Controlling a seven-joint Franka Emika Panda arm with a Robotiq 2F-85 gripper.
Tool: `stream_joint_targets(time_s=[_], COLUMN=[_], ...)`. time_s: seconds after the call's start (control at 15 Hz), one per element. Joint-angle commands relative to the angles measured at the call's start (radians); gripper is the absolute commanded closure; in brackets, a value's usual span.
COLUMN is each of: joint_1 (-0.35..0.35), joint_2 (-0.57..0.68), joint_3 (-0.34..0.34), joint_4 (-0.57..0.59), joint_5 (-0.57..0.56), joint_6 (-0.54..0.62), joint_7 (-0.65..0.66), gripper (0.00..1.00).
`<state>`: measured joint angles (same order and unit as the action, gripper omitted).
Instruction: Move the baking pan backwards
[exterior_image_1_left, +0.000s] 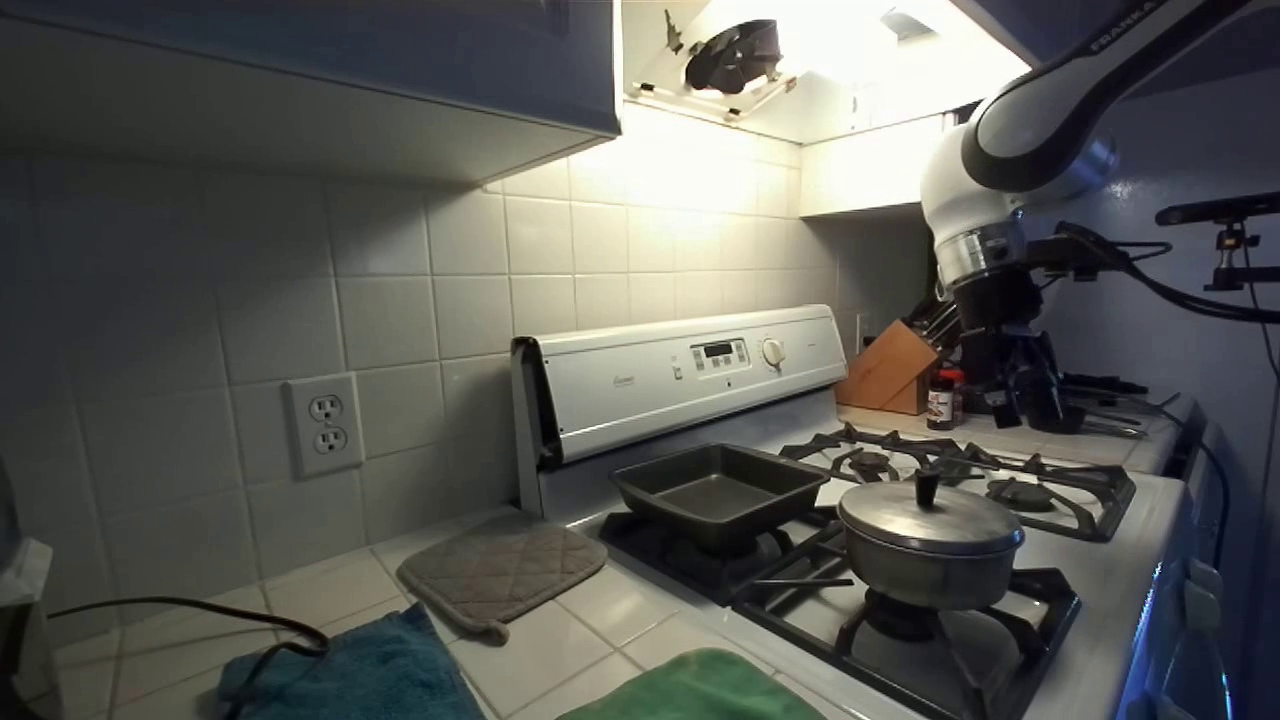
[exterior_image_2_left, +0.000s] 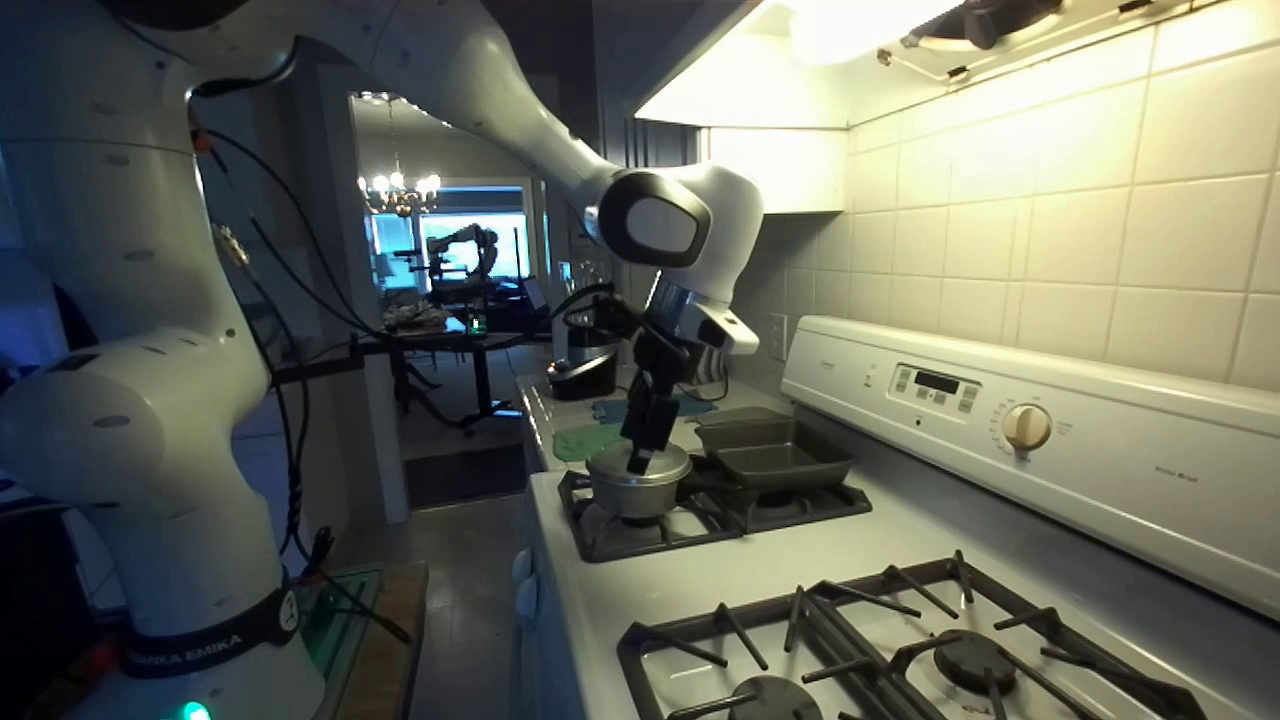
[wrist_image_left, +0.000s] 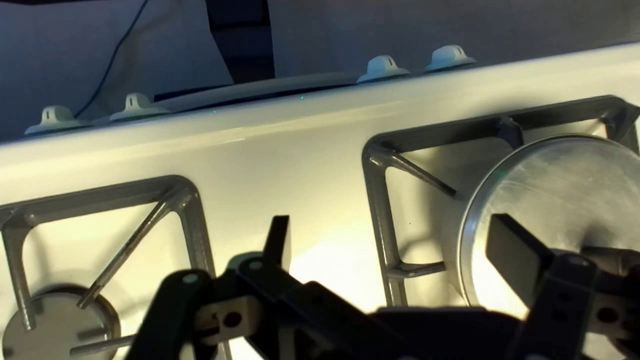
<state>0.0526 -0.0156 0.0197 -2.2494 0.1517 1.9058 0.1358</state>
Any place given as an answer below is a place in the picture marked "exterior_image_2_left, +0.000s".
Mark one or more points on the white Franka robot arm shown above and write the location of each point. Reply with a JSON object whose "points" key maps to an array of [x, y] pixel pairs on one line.
{"points": [[135, 424]]}

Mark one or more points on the black appliance base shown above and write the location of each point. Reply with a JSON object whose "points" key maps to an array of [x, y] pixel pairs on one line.
{"points": [[583, 379]]}

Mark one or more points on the white gas stove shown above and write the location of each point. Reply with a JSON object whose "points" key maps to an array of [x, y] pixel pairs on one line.
{"points": [[1144, 452]]}

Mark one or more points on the white wall cabinet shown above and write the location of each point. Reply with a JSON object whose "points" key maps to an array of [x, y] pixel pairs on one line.
{"points": [[786, 171]]}

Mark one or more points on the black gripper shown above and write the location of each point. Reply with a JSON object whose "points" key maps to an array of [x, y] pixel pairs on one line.
{"points": [[661, 356]]}

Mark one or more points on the dish rack with plates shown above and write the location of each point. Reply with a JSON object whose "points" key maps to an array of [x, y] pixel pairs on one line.
{"points": [[706, 372]]}

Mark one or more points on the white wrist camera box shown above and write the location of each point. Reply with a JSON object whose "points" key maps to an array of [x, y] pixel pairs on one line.
{"points": [[727, 325]]}

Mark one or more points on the round black burner cap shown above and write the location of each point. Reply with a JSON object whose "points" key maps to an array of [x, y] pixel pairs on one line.
{"points": [[773, 701], [973, 661]]}

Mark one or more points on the bright window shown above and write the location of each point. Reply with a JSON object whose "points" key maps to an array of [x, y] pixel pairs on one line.
{"points": [[400, 247]]}

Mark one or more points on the silver metal pot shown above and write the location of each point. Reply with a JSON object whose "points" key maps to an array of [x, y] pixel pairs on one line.
{"points": [[639, 499]]}

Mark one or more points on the lit chandelier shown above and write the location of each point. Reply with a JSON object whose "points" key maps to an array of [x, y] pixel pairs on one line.
{"points": [[399, 188]]}

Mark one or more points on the round beige stove knob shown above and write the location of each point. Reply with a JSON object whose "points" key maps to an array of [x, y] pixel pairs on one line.
{"points": [[1024, 424]]}

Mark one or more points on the green mat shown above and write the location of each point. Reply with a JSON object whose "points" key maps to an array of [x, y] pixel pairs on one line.
{"points": [[578, 440]]}

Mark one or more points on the black background table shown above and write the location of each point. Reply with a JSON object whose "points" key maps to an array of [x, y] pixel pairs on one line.
{"points": [[441, 342]]}

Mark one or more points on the wooden board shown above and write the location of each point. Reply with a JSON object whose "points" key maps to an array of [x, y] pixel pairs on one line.
{"points": [[385, 640]]}

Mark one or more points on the lit range hood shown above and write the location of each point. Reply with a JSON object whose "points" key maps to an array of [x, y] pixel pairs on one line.
{"points": [[801, 54]]}

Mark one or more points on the stove clock display panel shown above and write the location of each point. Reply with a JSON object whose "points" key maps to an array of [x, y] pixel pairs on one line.
{"points": [[936, 385]]}

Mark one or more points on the blue mat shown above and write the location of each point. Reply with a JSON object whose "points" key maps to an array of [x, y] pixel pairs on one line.
{"points": [[606, 408]]}

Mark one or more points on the dark metal baking pan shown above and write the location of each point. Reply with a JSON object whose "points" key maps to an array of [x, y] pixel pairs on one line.
{"points": [[773, 456]]}

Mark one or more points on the black stove grate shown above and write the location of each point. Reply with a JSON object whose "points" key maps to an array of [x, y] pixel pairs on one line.
{"points": [[721, 515], [826, 626]]}

